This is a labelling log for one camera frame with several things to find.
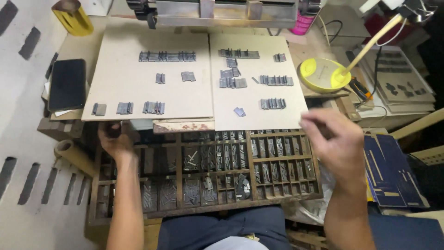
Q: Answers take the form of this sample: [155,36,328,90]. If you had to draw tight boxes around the large grey cardboard board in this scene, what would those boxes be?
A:
[81,26,215,122]

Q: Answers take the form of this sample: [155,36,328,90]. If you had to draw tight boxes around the clear plastic bag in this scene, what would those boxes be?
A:
[281,163,335,225]

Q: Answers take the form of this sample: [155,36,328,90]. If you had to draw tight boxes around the person's left hand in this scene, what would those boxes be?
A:
[98,121,136,164]

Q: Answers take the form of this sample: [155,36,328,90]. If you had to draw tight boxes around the black cable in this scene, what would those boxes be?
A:
[369,45,383,98]

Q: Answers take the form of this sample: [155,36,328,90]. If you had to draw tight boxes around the stack of boards with type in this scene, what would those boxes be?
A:
[357,47,436,114]

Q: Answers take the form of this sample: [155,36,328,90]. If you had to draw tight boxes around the wooden type case with metal type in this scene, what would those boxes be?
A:
[88,128,323,226]

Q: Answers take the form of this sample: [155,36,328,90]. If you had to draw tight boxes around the person's right hand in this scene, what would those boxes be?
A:
[300,108,366,188]

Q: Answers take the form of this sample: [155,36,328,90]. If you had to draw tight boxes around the brown paper tube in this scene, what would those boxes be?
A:
[54,140,97,177]

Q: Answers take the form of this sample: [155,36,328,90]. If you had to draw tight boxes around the black metal clamp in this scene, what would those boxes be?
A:
[398,0,438,24]

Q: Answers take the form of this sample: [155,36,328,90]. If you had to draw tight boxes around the brown wooden block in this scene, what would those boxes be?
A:
[37,117,85,141]

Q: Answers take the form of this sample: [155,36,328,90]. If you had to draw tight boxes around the person's dark blue trousers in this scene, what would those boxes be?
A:
[157,206,444,250]

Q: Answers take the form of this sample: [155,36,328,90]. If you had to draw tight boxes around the orange and black tool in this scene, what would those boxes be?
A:
[348,77,374,101]

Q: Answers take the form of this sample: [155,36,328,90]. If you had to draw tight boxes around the metal stamping machine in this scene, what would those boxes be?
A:
[126,0,321,29]

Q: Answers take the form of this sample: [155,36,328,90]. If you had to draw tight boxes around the yellow desk lamp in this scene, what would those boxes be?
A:
[299,0,407,94]

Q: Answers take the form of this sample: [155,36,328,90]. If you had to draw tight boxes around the cluster of metal type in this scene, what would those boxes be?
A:
[219,58,248,89]

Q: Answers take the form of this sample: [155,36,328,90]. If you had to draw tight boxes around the black smartphone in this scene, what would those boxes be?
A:
[48,59,86,112]

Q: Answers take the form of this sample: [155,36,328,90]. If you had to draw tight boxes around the stack of dark blue covers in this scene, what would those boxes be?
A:
[363,134,431,209]

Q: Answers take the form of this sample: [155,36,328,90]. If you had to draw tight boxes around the long row of metal type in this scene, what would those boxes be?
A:
[218,48,260,59]
[260,75,294,87]
[260,98,287,110]
[139,51,197,63]

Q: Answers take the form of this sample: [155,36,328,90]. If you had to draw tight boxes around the beige plastic bar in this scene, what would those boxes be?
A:
[390,107,444,140]

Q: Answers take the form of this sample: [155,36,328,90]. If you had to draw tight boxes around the gold foil roll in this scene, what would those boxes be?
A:
[51,0,94,37]

